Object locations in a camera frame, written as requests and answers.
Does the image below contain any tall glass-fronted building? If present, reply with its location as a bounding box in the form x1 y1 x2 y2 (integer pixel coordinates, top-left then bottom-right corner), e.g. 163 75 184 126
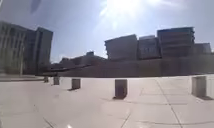
0 20 54 76

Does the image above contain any row of concrete bollards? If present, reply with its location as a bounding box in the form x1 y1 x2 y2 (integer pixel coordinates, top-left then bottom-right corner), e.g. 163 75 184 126
43 75 208 100

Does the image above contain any long dark wall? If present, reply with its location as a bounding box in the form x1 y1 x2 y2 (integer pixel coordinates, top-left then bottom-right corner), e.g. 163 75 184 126
41 54 214 79

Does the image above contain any stacked multi-storey building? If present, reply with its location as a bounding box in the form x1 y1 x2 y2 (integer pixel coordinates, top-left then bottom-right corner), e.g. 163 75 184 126
104 26 213 62

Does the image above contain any low dark building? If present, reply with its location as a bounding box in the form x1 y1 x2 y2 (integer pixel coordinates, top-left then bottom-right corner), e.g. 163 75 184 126
49 50 108 71

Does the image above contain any pale concrete slab plaza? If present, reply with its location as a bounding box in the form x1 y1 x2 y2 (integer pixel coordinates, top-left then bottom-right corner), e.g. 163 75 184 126
0 73 214 128

